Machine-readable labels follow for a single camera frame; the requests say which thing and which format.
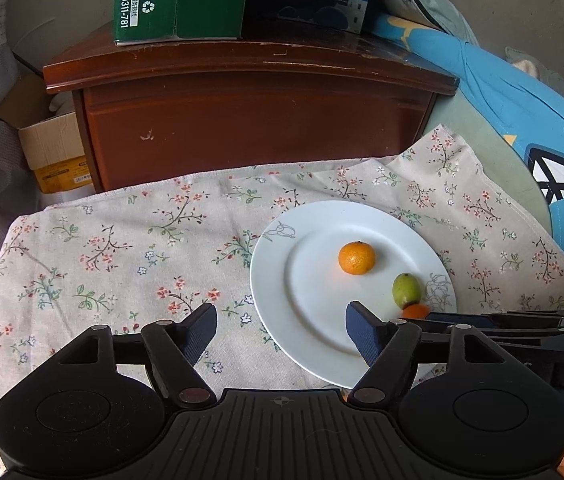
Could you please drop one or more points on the open cardboard box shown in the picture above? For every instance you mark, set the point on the open cardboard box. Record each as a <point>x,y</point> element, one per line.
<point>57,155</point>

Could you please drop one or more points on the green jujube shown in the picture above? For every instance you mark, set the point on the green jujube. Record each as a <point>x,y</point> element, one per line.
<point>406,290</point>

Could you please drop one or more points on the wooden nightstand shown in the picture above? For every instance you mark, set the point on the wooden nightstand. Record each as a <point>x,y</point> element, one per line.
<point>242,115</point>

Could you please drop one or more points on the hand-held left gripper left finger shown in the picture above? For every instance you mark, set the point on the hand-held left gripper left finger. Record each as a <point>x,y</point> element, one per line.
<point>202,327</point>

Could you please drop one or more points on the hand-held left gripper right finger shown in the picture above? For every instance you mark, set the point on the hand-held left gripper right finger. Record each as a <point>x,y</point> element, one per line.
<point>362,331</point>

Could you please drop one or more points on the white plate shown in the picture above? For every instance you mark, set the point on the white plate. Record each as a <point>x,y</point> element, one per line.
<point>312,280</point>

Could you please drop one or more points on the pale green bed sheet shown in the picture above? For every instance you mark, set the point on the pale green bed sheet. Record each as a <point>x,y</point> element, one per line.
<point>492,170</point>

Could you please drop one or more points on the grey crumpled cloth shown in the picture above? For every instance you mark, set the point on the grey crumpled cloth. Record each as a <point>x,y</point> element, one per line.
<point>557,80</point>

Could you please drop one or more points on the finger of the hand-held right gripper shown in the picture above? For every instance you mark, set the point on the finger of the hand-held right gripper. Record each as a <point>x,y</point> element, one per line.
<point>522,320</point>
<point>562,342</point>

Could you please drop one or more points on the green carton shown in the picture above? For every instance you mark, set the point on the green carton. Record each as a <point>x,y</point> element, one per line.
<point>182,5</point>

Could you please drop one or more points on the blue printed blanket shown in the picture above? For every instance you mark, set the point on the blue printed blanket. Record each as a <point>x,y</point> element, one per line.
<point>507,90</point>

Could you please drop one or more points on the small mandarin orange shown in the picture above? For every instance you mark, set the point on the small mandarin orange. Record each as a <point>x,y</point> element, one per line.
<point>414,311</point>
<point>357,258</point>

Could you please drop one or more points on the floral cloth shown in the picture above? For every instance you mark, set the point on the floral cloth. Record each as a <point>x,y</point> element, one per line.
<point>127,260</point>

